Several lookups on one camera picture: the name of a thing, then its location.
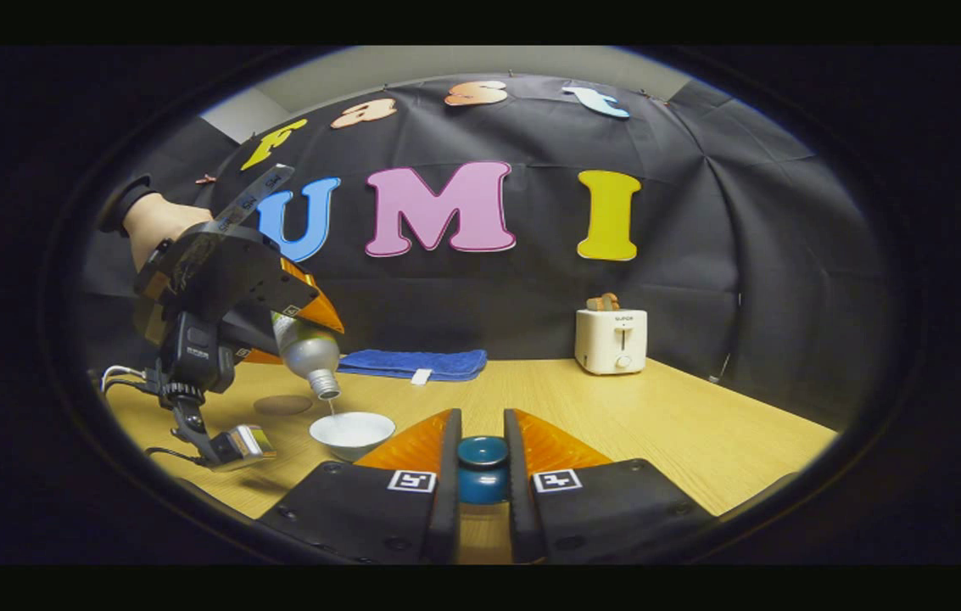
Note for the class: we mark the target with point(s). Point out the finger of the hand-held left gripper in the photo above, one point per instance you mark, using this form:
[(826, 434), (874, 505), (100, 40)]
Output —
[(319, 310), (259, 356)]

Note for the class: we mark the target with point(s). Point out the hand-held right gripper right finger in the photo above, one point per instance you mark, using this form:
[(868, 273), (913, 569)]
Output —
[(607, 509)]

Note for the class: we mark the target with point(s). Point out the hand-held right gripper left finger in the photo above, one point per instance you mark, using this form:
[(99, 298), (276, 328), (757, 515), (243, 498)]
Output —
[(361, 509)]

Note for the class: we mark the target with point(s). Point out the silver green water bottle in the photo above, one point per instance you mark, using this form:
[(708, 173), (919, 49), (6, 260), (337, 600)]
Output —
[(310, 352)]

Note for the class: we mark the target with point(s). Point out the round brown coaster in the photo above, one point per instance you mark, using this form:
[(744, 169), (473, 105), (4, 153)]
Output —
[(281, 405)]

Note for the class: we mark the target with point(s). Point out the teal white teacup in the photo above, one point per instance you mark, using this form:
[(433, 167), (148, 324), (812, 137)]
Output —
[(353, 433)]

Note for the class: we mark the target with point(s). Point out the teal teacup lid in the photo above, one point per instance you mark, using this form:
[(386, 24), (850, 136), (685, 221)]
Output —
[(482, 471)]

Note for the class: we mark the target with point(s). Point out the folded blue towel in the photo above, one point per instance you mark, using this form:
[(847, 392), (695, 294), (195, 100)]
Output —
[(412, 363)]

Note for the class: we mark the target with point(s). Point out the white toaster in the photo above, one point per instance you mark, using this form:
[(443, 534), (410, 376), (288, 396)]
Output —
[(607, 344)]

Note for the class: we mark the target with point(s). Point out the bread slice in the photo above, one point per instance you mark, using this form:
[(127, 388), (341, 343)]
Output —
[(603, 302)]

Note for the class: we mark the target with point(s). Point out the black backdrop cloth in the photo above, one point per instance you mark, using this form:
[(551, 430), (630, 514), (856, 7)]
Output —
[(531, 288)]

